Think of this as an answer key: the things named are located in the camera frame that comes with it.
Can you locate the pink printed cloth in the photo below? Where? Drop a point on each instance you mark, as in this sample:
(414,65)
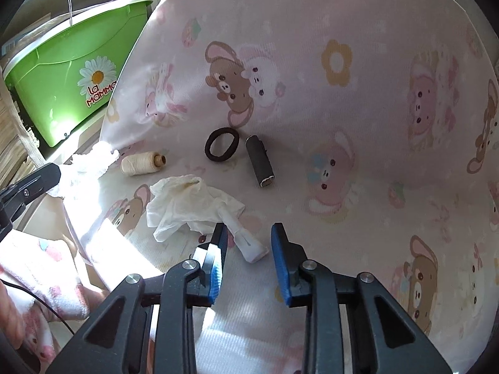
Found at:
(351,124)

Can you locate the cream thread spool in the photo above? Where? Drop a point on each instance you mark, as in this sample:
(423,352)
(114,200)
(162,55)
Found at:
(138,163)

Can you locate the black lighter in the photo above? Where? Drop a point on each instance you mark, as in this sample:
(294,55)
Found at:
(259,161)

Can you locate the white tissue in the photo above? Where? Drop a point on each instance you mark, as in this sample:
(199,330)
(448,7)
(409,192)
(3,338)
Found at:
(183,206)
(85,171)

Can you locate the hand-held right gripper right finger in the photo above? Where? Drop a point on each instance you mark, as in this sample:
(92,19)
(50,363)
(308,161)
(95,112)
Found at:
(281,265)

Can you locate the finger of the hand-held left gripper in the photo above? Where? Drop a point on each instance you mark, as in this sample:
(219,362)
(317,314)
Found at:
(39,181)

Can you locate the green storage box white lid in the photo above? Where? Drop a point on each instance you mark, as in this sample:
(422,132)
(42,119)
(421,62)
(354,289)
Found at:
(50,85)

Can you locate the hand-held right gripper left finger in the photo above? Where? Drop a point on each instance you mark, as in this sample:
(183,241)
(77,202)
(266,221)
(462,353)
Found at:
(218,265)

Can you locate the pink fleece robe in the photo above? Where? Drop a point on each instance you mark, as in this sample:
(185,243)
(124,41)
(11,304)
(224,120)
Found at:
(39,272)

